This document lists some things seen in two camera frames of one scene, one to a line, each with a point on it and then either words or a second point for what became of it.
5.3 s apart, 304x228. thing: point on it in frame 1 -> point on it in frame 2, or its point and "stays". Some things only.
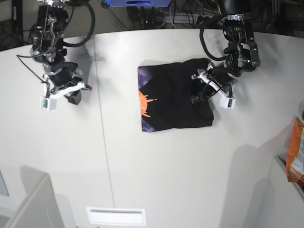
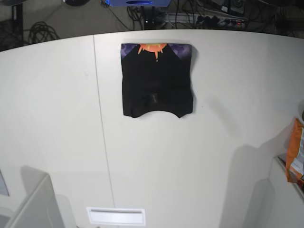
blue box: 139,3 stays
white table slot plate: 117,216 stays
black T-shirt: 165,91 -> 156,77
